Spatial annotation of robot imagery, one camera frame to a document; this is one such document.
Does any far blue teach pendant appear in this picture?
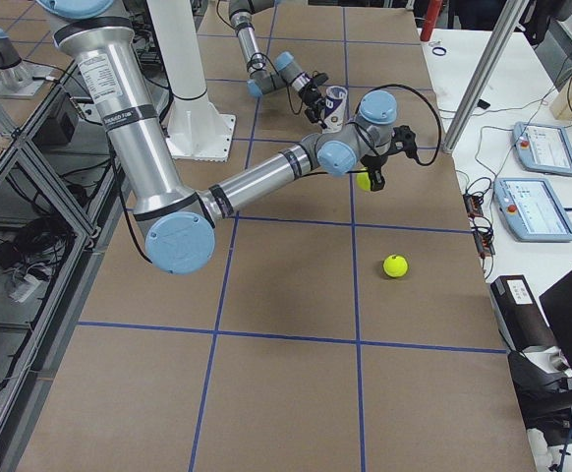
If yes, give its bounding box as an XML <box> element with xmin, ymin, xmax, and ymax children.
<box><xmin>512</xmin><ymin>122</ymin><xmax>572</xmax><ymax>177</ymax></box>

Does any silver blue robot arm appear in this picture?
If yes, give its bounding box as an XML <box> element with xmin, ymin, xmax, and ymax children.
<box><xmin>228</xmin><ymin>0</ymin><xmax>328</xmax><ymax>130</ymax></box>
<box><xmin>42</xmin><ymin>1</ymin><xmax>397</xmax><ymax>274</ymax></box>

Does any clear tennis ball can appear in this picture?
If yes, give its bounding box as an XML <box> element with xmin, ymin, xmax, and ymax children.
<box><xmin>322</xmin><ymin>86</ymin><xmax>348</xmax><ymax>133</ymax></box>

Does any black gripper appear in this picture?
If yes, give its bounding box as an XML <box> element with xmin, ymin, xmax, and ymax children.
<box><xmin>298</xmin><ymin>81</ymin><xmax>327</xmax><ymax>129</ymax></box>
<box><xmin>362</xmin><ymin>143</ymin><xmax>400</xmax><ymax>192</ymax></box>

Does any aluminium side frame rack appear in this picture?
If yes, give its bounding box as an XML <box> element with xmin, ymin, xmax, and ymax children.
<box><xmin>0</xmin><ymin>58</ymin><xmax>128</xmax><ymax>471</ymax></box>

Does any blue teach pendant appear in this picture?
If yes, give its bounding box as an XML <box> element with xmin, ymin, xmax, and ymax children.
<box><xmin>512</xmin><ymin>122</ymin><xmax>572</xmax><ymax>177</ymax></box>
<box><xmin>493</xmin><ymin>177</ymin><xmax>572</xmax><ymax>243</ymax></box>

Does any near blue teach pendant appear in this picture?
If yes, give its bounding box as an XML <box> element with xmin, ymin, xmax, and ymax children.
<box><xmin>493</xmin><ymin>177</ymin><xmax>572</xmax><ymax>243</ymax></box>

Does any yellow tennis ball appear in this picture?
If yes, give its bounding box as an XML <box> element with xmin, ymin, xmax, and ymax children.
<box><xmin>356</xmin><ymin>168</ymin><xmax>372</xmax><ymax>192</ymax></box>
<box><xmin>382</xmin><ymin>254</ymin><xmax>409</xmax><ymax>278</ymax></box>

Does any orange black electronics board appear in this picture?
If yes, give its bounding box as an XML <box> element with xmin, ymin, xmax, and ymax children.
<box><xmin>463</xmin><ymin>193</ymin><xmax>495</xmax><ymax>260</ymax></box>

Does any aluminium frame post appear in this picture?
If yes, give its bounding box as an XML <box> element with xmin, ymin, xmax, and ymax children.
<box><xmin>442</xmin><ymin>1</ymin><xmax>526</xmax><ymax>153</ymax></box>

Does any blue tape roll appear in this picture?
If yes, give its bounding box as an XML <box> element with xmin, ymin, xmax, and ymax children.
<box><xmin>432</xmin><ymin>46</ymin><xmax>447</xmax><ymax>56</ymax></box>

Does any black box with label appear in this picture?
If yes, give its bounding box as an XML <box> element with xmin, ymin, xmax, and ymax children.
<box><xmin>490</xmin><ymin>275</ymin><xmax>557</xmax><ymax>352</ymax></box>

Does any red cylinder bottle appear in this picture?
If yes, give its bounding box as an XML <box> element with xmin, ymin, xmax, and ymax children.
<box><xmin>420</xmin><ymin>0</ymin><xmax>442</xmax><ymax>42</ymax></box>

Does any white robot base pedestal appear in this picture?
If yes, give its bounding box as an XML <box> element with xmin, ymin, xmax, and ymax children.
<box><xmin>147</xmin><ymin>0</ymin><xmax>236</xmax><ymax>162</ymax></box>

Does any brown paper table mat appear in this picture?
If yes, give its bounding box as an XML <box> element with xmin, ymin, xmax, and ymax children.
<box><xmin>19</xmin><ymin>4</ymin><xmax>535</xmax><ymax>471</ymax></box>

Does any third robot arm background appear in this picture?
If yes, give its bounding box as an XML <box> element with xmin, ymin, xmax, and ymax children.
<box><xmin>0</xmin><ymin>29</ymin><xmax>51</xmax><ymax>98</ymax></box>

